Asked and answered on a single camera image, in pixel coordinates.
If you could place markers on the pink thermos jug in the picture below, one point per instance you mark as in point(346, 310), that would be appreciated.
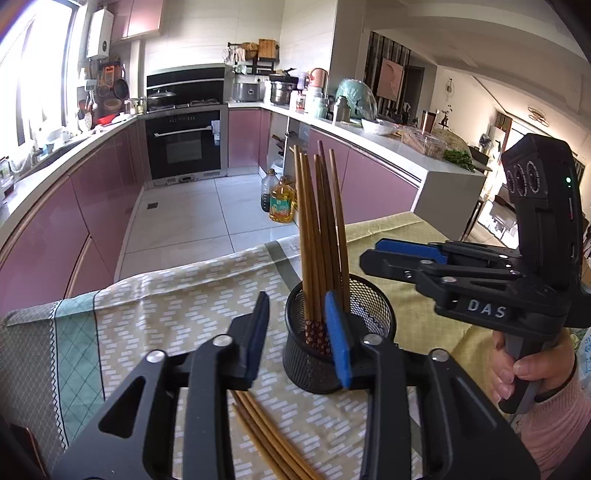
point(317, 82)

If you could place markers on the white bowl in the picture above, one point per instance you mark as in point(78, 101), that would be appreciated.
point(379, 127)

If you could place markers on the black mesh utensil cup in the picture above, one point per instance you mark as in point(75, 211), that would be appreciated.
point(337, 362)

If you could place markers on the steel vacuum flask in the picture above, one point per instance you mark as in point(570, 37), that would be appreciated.
point(342, 111)

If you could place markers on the black built-in oven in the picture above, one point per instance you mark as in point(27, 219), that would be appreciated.
point(187, 143)

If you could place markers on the black wall rack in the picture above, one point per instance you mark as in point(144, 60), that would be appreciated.
point(253, 58)

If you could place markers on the steel stock pot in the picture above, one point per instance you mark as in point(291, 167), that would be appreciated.
point(281, 86)

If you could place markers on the pink sleeved right forearm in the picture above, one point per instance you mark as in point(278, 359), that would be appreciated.
point(556, 432)

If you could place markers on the black camera box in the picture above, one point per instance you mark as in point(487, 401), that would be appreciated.
point(543, 188)

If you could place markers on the white water heater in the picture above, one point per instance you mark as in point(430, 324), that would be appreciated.
point(99, 34)

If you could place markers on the clear plastic food container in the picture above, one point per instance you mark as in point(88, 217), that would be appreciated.
point(423, 142)

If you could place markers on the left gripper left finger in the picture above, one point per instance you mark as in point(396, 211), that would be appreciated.
point(132, 435)

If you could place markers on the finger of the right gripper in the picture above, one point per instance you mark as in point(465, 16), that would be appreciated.
point(423, 251)
point(392, 266)

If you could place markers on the cooking oil bottle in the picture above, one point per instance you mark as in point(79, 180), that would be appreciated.
point(282, 198)

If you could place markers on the kitchen window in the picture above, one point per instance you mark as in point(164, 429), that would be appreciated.
point(33, 67)

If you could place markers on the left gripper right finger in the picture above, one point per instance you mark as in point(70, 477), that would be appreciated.
point(463, 434)

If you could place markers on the black wok on stove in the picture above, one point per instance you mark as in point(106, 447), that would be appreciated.
point(160, 99)

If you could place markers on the pink upper cabinet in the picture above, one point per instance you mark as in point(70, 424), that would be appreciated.
point(135, 18)

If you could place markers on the patterned tablecloth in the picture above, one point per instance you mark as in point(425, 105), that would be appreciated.
point(60, 362)

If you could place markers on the wooden chair back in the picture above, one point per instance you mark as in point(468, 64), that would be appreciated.
point(27, 441)

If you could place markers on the silver rice cooker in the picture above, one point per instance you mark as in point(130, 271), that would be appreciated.
point(248, 89)

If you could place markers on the black range hood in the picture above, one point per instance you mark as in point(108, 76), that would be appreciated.
point(193, 85)

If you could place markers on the dark sauce bottle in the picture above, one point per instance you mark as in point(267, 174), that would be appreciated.
point(268, 183)

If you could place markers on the green leafy vegetables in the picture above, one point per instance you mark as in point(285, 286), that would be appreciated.
point(460, 158)

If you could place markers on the right hand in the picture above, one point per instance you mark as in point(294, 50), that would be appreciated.
point(552, 367)

